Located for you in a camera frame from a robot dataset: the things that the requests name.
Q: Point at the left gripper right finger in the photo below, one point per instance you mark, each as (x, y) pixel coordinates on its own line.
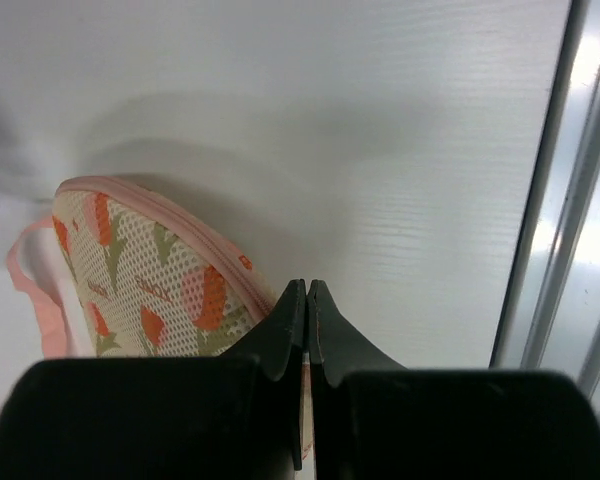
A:
(375, 419)

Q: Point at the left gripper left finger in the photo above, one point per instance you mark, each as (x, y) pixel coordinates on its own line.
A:
(233, 416)

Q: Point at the floral mesh laundry bag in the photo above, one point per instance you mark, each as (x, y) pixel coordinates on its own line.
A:
(155, 281)

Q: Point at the aluminium mounting rail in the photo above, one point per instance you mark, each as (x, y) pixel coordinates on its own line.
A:
(551, 312)

